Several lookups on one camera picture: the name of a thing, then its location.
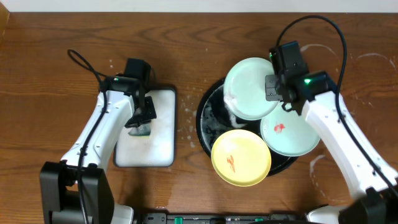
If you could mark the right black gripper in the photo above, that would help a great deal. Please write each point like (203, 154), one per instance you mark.
(270, 93)

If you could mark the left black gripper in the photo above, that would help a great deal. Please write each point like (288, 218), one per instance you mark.
(142, 117)

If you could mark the light green plate top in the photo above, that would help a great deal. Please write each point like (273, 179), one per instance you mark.
(244, 89)

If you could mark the light green plate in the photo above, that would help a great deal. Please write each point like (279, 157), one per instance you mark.
(244, 89)
(287, 133)

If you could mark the green yellow sponge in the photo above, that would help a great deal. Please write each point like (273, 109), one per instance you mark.
(141, 130)

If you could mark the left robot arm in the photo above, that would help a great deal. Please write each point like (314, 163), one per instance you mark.
(76, 189)

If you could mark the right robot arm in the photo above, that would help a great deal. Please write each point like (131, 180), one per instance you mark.
(371, 181)

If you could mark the black rectangular soap tray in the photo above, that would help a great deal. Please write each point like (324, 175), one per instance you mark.
(158, 148)

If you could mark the black round tray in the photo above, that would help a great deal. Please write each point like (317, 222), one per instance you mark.
(212, 120)

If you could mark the yellow plate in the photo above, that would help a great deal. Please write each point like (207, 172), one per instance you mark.
(241, 158)

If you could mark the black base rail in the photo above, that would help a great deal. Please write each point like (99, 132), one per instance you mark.
(163, 218)

